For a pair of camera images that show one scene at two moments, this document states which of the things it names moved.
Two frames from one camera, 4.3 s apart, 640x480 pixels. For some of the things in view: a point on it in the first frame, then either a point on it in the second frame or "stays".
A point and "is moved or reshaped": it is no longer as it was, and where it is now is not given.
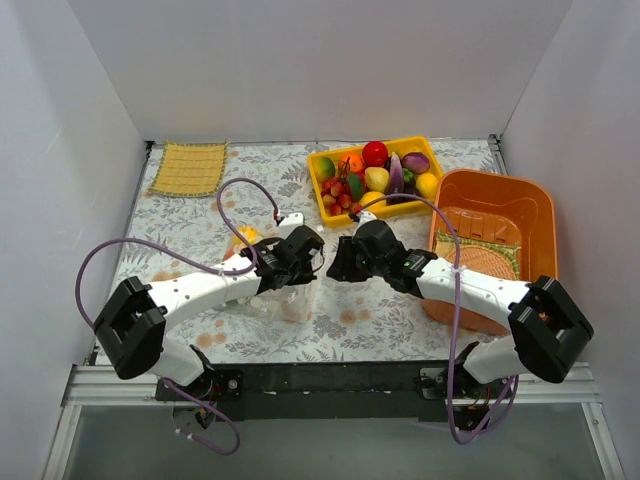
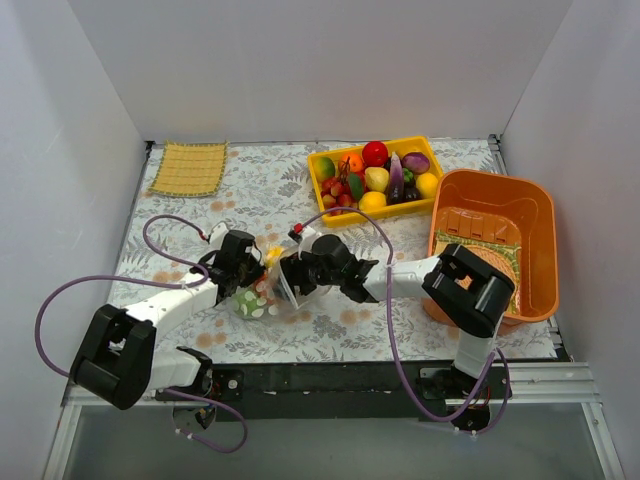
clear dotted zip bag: [292, 302] is moved or reshaped
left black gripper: [310, 245] -> [245, 273]
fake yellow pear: [377, 178] stays
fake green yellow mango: [325, 168] stays
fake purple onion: [417, 162] stays
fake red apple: [375, 153] stays
